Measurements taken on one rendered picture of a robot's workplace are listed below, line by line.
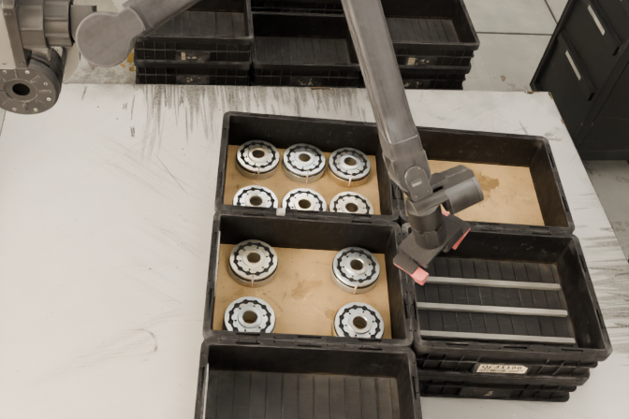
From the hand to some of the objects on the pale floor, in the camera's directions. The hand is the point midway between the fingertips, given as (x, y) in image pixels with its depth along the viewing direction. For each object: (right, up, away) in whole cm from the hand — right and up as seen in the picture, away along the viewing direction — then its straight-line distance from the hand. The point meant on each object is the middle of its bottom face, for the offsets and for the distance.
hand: (435, 263), depth 137 cm
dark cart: (+102, +33, +185) cm, 214 cm away
